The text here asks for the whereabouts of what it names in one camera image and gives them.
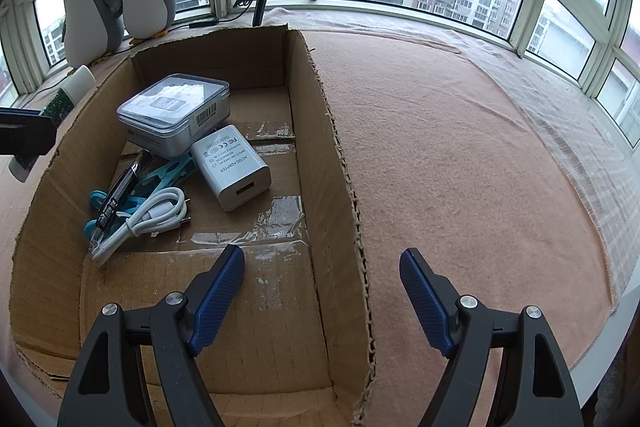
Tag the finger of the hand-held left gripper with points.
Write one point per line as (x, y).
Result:
(25, 132)

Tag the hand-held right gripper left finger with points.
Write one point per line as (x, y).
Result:
(217, 302)

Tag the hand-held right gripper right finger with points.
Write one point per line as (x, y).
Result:
(422, 297)

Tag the cardboard box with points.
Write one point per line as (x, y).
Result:
(270, 307)

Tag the white and green tube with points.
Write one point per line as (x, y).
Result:
(80, 82)

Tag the bright blue plastic clip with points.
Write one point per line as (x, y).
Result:
(90, 229)
(97, 197)

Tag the black pen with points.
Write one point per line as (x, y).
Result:
(120, 187)

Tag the white power adapter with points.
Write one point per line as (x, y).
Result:
(230, 167)

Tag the light teal plastic clip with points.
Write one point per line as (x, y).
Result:
(172, 169)

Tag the clear lidded product box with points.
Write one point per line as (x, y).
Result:
(175, 102)

